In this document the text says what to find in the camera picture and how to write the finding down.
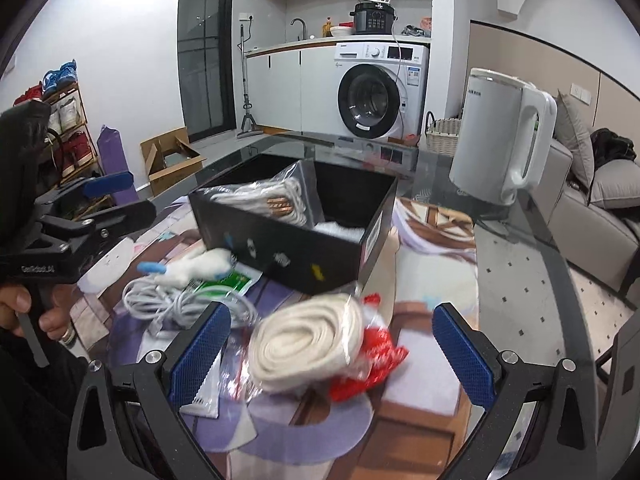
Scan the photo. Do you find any grey cable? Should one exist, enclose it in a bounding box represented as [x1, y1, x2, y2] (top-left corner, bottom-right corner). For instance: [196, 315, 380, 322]
[120, 276, 260, 337]

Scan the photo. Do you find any green medicine sachet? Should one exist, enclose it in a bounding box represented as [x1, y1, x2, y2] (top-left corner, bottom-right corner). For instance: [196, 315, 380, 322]
[182, 266, 262, 304]

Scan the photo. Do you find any red balloon glue packet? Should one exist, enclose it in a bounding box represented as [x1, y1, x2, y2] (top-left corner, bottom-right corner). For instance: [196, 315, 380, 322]
[329, 292, 409, 402]

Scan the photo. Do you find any cream strap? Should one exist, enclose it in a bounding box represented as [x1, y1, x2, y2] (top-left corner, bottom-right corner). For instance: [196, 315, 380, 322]
[247, 292, 367, 395]

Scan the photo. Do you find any person's left hand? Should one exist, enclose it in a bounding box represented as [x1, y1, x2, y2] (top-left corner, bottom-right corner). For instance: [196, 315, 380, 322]
[0, 283, 79, 346]

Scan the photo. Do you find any wooden shoe rack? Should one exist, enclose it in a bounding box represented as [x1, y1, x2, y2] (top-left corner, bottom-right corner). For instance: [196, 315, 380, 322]
[1, 60, 103, 216]

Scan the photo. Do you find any purple yoga mat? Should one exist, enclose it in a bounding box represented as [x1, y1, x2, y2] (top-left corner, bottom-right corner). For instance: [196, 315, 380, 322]
[98, 125, 139, 205]

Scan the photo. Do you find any brown cardboard box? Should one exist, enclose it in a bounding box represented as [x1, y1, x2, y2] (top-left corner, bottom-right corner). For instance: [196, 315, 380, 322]
[140, 127, 205, 196]

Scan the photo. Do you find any floor mop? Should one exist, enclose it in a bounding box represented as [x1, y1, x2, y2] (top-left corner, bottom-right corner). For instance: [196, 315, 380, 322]
[238, 14, 259, 139]

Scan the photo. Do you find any black cardboard box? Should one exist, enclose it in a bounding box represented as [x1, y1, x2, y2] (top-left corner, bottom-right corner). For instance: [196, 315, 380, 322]
[189, 154, 398, 295]

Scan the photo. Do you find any white electric kettle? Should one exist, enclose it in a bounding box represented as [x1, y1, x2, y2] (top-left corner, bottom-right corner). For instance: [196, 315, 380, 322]
[449, 67, 558, 206]

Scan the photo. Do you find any white washing machine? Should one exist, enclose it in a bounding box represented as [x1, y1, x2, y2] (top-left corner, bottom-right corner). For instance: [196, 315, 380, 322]
[334, 40, 430, 142]

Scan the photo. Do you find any grey sofa cushion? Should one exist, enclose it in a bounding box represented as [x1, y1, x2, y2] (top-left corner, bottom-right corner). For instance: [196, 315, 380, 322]
[554, 91, 596, 188]

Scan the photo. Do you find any wicker basket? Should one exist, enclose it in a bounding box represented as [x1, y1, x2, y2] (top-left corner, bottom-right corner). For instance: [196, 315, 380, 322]
[425, 112, 461, 157]

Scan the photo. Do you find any black rice cooker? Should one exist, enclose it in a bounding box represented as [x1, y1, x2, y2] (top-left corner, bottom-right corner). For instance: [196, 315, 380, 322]
[350, 1, 395, 35]

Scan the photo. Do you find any bagged white rope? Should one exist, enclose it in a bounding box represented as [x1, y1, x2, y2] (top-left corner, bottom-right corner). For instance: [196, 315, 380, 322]
[209, 160, 317, 229]

